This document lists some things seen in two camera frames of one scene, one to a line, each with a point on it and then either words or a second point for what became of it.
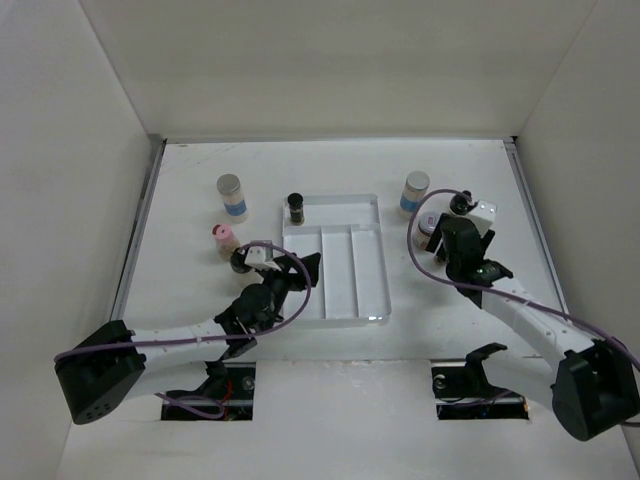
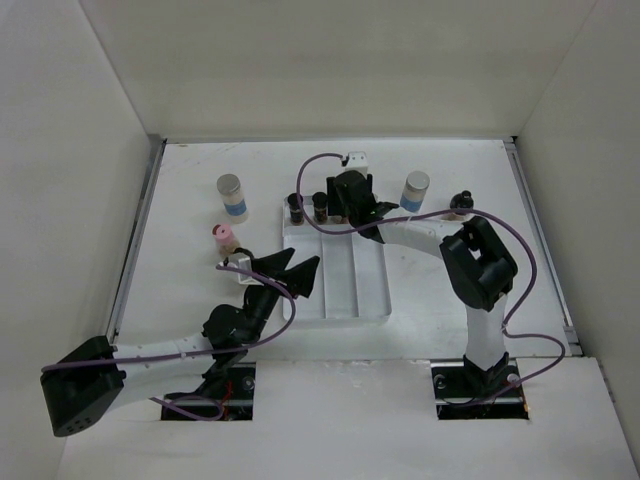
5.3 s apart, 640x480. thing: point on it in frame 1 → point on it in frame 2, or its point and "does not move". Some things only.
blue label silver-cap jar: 414,192 does not move
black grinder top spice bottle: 459,204 does not move
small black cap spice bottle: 296,208 does not move
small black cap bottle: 237,260 → 320,201
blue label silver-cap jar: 233,197 does not move
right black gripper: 437,237 → 334,202
